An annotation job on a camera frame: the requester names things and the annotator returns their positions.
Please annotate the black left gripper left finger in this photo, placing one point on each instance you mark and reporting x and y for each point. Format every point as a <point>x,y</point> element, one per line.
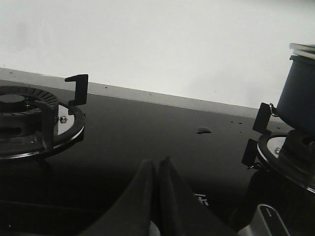
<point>130,215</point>

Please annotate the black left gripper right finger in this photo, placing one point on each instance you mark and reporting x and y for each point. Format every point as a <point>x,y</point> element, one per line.
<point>182,214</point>

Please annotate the glass pot lid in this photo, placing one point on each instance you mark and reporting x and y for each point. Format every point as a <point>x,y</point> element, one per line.
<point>304,50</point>

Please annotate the black right pot support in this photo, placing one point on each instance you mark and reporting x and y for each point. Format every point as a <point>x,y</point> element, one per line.
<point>263,154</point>

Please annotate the black pot support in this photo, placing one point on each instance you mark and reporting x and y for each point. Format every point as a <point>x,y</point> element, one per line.
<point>263,154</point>
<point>53,135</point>

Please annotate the black left pot support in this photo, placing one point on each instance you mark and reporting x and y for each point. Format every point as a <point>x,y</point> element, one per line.
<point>53,135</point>

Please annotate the dark blue cooking pot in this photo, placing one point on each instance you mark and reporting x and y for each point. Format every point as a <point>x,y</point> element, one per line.
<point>296,105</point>

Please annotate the black glass gas cooktop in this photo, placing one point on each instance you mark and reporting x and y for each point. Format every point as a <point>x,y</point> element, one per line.
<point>64,192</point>

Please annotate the silver stove control knob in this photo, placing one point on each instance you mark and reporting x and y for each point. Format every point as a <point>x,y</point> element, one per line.
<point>265,222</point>

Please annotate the black right gas burner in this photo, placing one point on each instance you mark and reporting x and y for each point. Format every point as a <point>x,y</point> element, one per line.
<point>298,151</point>

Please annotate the black gas burner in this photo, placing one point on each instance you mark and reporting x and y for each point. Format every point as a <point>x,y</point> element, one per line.
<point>18,115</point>
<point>298,151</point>

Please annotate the black left gas burner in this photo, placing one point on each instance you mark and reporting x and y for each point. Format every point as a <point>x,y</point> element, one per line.
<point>18,115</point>

